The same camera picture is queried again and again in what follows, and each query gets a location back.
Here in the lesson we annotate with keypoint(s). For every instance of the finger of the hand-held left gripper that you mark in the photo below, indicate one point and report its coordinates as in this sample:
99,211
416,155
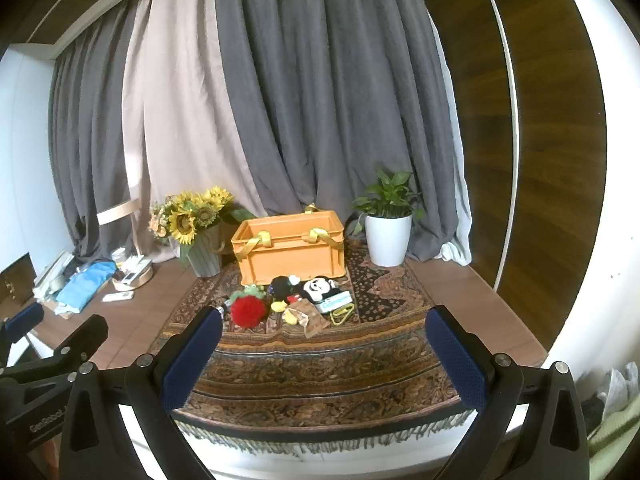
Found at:
82,335
25,317

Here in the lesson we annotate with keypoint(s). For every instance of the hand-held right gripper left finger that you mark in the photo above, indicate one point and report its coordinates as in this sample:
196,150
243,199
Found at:
192,362

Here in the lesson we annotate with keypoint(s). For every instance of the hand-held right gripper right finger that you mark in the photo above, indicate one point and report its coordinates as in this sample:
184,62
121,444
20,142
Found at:
460,365

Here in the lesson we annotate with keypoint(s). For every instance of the red plush toy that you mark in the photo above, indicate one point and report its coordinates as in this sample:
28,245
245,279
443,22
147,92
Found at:
247,311

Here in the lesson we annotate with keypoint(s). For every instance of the green frog toy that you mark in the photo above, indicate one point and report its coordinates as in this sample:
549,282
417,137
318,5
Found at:
251,291

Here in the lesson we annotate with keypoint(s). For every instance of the black mouse plush toy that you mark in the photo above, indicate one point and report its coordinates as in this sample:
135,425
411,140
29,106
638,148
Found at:
282,286

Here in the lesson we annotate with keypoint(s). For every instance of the orange plastic crate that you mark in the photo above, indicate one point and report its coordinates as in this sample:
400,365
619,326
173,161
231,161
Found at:
290,265

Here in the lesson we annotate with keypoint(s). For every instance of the white toy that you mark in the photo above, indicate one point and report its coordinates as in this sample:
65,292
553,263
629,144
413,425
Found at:
315,289

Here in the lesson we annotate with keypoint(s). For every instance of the blue cloth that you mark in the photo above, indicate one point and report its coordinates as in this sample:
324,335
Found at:
87,285

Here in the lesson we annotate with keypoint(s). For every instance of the round wooden tray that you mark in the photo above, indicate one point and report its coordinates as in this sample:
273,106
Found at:
135,285

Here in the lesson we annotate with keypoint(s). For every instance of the white jar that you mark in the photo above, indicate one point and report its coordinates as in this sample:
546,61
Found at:
119,256

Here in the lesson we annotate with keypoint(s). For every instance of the grey-green ribbed vase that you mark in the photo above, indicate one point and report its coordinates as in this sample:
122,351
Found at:
205,257

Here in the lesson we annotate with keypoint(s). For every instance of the small yellow plush toy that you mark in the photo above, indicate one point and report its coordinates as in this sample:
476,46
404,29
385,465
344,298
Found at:
290,316

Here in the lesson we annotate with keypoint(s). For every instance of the yellow-green small toy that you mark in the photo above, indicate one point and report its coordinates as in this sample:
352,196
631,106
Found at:
345,311

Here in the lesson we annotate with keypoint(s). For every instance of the patterned brown rug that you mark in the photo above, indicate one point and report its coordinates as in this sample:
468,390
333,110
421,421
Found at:
325,375

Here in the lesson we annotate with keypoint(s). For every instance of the white and blue pouch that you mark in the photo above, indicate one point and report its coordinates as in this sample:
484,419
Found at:
334,303

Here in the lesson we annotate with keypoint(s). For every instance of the white plant pot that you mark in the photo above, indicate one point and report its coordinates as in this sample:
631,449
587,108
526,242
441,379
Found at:
387,240

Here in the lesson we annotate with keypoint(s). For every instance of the sunflower bouquet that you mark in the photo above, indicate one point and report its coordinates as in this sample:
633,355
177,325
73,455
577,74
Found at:
187,215

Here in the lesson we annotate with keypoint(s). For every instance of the white plastic bag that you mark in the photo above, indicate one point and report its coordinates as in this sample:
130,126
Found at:
620,385

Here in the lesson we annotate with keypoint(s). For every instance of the white sheer curtain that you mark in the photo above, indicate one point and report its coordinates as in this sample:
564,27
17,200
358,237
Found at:
457,200

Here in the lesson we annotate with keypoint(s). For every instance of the light green cloth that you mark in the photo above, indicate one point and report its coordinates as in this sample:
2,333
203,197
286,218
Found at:
615,432

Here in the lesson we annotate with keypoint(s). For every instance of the green leafy plant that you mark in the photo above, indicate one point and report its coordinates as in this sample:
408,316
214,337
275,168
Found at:
387,195

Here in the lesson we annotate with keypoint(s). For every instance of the grey curtain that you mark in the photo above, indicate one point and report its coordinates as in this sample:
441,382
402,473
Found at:
85,135
340,85

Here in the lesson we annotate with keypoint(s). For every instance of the beige curtain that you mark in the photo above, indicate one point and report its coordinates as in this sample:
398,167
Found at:
180,110

